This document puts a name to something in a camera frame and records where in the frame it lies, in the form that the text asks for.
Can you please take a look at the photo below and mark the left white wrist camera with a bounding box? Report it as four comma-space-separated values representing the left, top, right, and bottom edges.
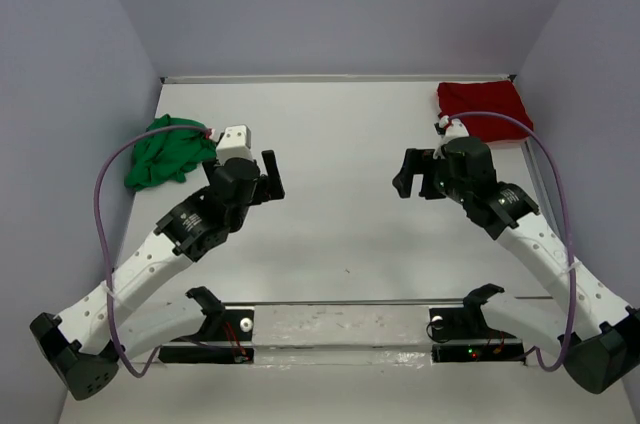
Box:
216, 125, 253, 164

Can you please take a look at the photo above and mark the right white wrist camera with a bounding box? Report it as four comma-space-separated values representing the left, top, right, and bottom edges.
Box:
434, 115, 469, 159

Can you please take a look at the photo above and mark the aluminium rail right edge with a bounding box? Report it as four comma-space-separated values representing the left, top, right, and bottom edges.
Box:
521, 138, 561, 233

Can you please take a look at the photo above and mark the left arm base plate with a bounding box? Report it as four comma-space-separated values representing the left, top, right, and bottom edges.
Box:
157, 286, 255, 365

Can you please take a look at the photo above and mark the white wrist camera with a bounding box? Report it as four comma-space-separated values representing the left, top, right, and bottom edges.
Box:
434, 115, 469, 159
216, 125, 253, 164

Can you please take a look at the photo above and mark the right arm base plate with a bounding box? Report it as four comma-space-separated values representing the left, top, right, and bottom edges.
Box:
425, 284, 526, 364

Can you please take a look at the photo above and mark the folded red t-shirt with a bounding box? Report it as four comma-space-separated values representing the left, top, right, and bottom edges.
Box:
437, 80, 534, 143

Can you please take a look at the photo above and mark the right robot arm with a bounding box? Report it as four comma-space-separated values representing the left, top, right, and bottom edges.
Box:
392, 137, 639, 394

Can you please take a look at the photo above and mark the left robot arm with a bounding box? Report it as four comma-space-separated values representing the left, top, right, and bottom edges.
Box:
30, 150, 285, 401

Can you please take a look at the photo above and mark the green t-shirt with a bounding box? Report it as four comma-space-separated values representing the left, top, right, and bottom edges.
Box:
124, 129, 216, 192

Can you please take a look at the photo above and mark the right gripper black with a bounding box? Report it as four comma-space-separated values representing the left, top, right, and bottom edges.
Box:
393, 147, 470, 206

